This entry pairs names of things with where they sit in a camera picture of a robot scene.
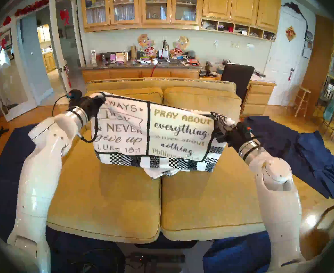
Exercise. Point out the black office chair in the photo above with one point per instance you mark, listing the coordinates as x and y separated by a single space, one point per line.
236 76

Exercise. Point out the brown paper roll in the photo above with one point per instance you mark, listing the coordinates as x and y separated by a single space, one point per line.
133 52

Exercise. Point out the wall calendar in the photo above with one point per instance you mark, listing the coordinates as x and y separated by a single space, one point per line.
307 48

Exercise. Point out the wooden kitchen base cabinet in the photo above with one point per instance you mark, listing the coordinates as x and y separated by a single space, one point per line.
49 62

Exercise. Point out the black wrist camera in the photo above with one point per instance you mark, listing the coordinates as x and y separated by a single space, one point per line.
246 131
75 96

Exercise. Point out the yellow sofa back cushion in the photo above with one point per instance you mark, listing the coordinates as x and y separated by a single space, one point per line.
138 94
201 100

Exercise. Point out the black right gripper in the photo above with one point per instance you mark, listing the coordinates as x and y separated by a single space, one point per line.
229 136

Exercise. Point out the wooden stool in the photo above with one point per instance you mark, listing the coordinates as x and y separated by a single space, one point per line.
305 90

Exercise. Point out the red bow decoration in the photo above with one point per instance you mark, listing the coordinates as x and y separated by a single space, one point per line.
65 16

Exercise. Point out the white printed fleece blanket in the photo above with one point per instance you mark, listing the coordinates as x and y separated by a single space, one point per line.
178 127

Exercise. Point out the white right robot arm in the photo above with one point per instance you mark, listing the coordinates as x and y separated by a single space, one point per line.
278 190

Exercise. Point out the yellow fabric sofa frame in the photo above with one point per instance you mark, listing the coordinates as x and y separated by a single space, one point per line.
161 83

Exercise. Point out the wooden desk with drawers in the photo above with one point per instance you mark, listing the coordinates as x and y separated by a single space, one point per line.
258 99

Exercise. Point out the teal hanging cloth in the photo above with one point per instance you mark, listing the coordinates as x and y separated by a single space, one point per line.
329 110

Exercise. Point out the long red hanging tassel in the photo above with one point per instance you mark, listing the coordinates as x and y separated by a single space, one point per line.
68 79

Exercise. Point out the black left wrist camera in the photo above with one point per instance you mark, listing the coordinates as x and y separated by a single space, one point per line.
75 96

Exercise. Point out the wide white switch plate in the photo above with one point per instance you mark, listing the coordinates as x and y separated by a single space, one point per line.
250 46

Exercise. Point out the granite counter wooden cabinets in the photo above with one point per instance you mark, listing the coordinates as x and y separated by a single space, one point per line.
127 74

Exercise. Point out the red garland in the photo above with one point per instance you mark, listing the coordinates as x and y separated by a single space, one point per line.
32 6

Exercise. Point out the wooden wall cabinets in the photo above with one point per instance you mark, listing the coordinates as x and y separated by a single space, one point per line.
218 5

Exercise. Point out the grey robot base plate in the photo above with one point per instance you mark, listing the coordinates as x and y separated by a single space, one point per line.
197 255

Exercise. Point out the black power strip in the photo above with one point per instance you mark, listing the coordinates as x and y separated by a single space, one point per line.
155 258

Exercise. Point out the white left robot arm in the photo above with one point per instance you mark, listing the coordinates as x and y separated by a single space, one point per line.
41 167

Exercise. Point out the red gold diamond decoration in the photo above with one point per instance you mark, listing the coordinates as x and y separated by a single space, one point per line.
290 33

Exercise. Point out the metal kitchen faucet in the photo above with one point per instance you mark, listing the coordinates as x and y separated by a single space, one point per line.
167 47

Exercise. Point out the small picture frame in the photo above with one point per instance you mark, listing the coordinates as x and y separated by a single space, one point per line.
121 57

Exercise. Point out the grey plush toy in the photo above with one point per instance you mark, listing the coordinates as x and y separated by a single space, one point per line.
191 54

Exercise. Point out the black door garland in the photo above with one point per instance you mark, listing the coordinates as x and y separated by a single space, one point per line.
294 5

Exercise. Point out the large navy moving blanket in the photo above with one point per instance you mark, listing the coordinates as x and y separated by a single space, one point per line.
2 175

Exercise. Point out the orange box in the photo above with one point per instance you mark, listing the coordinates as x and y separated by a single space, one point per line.
193 62

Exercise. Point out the white glass-pane door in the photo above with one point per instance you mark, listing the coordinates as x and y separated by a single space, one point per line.
54 47
22 112

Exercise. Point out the white carton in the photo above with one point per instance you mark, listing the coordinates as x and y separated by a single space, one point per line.
93 57

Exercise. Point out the cartoon child wall decoration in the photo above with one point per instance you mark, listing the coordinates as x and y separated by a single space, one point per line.
181 43
145 42

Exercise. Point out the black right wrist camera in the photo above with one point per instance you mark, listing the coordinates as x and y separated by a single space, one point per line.
246 131

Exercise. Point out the crumpled navy moving blanket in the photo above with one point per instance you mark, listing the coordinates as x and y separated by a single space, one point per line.
315 158

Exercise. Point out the white panel door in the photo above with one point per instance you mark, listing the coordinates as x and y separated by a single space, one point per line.
282 62

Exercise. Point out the stack of desk papers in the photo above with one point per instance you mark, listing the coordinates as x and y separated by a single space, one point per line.
262 76

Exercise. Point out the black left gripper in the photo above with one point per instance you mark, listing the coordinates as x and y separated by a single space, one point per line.
94 106

